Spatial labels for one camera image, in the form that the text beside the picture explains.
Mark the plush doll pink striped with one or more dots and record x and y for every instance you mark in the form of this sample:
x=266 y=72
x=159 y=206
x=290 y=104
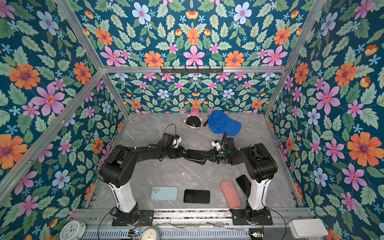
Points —
x=194 y=119

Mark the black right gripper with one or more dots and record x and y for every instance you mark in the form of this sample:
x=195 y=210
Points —
x=215 y=158

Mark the light blue phone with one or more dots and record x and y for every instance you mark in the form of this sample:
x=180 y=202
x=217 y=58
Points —
x=164 y=194

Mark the round timer gauge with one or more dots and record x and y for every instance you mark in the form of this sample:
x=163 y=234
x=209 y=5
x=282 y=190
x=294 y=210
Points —
x=150 y=233

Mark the white rectangular box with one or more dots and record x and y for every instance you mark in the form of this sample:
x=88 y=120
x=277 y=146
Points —
x=307 y=228

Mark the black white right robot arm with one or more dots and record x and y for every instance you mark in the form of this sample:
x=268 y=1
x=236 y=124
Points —
x=261 y=168

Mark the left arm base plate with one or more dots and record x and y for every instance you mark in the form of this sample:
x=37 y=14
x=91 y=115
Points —
x=144 y=218

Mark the white vented strip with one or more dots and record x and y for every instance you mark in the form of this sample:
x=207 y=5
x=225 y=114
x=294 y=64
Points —
x=169 y=234

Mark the white round clock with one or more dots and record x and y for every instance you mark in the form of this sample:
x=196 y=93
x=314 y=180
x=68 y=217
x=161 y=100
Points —
x=74 y=230

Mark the pink phone case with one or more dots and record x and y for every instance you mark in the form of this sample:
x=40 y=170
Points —
x=231 y=195

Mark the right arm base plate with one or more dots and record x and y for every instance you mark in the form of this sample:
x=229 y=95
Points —
x=240 y=217

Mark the black smartphone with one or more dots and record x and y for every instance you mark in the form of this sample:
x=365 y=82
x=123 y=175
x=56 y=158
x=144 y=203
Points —
x=244 y=184
x=195 y=155

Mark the blue baseball cap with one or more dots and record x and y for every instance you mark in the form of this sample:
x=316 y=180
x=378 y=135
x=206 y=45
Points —
x=220 y=123

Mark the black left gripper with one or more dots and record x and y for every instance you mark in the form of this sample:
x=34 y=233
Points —
x=181 y=153

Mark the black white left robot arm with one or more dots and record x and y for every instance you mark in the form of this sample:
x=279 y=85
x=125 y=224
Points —
x=117 y=171

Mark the black hook rail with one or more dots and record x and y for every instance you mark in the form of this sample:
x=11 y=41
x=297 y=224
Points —
x=189 y=70

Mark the aluminium front rail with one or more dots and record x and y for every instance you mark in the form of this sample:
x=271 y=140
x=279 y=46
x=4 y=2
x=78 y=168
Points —
x=219 y=217

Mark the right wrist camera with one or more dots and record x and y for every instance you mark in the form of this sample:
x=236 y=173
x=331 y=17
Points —
x=216 y=144

